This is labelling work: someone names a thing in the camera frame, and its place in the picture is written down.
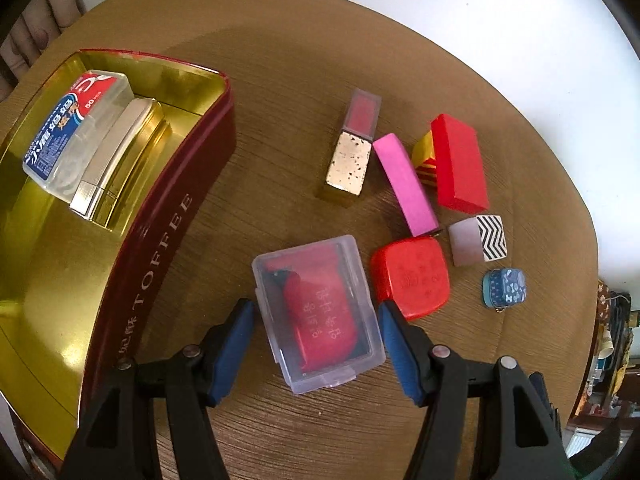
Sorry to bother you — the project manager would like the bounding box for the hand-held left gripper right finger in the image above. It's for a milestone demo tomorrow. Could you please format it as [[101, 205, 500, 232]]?
[[377, 301, 571, 480]]

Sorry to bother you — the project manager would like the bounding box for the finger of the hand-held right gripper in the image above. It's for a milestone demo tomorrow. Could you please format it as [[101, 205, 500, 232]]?
[[527, 371, 566, 441]]

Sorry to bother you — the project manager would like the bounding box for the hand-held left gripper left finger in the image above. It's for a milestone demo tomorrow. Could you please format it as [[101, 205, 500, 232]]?
[[62, 297, 256, 480]]

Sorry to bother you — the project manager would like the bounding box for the red rounded square box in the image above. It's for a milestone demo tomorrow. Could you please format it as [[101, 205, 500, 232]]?
[[370, 236, 450, 322]]

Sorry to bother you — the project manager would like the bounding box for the clear plastic case red insert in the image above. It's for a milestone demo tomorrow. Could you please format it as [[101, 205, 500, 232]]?
[[251, 234, 387, 397]]

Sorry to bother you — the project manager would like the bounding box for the small blue patterned tin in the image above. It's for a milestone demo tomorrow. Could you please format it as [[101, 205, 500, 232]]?
[[482, 268, 529, 313]]

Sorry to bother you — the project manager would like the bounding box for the white cube with zigzag print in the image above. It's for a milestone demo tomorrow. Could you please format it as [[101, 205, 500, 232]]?
[[448, 214, 509, 267]]

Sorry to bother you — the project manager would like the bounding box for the pink rectangular block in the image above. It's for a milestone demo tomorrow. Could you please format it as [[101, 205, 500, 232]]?
[[372, 133, 441, 238]]

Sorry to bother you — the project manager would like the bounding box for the red and gold tin box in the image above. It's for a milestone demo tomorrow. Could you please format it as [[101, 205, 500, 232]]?
[[0, 49, 237, 463]]

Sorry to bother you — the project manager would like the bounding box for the yellow and red striped box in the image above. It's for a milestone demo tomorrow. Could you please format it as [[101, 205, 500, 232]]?
[[411, 130, 439, 188]]

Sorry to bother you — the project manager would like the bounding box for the red rectangular box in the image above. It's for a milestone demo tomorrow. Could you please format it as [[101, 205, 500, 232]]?
[[430, 114, 489, 212]]

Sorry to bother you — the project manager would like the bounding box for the cluttered shelf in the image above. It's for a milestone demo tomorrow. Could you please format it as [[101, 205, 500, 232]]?
[[575, 279, 640, 423]]

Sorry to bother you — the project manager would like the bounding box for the white and silver slim case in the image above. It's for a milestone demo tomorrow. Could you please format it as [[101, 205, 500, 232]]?
[[69, 97, 163, 223]]

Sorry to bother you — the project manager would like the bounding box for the clear floss pick box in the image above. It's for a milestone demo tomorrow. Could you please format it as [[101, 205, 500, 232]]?
[[21, 69, 136, 205]]

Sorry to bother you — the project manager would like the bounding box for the beige curtain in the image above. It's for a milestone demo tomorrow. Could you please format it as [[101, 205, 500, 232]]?
[[0, 0, 90, 102]]

